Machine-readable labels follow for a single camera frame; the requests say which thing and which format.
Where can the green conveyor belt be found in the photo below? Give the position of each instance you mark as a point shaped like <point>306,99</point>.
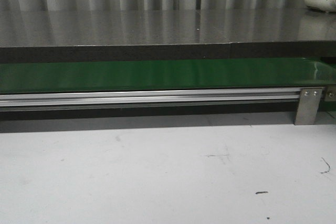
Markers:
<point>163,75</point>

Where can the conveyor end roller plate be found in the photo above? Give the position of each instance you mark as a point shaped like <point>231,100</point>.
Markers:
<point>330,93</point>

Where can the dark grey stone counter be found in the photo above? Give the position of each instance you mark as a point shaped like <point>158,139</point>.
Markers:
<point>139,35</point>

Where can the steel conveyor support bracket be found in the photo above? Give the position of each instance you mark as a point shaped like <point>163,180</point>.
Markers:
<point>308,105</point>

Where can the aluminium conveyor side rail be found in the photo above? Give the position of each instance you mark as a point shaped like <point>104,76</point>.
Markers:
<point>161,96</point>

